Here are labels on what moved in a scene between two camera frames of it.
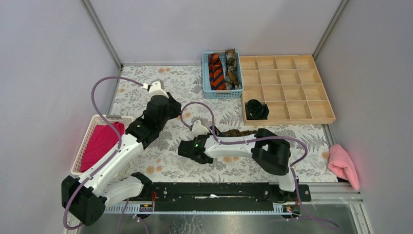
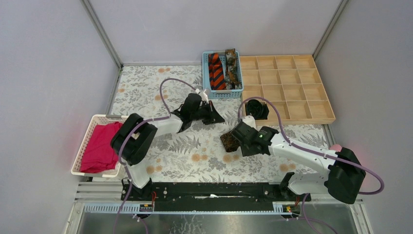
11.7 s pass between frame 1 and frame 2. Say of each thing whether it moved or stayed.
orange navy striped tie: stayed
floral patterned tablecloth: stayed
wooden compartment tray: stayed
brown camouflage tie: stayed
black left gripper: moved
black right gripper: moved
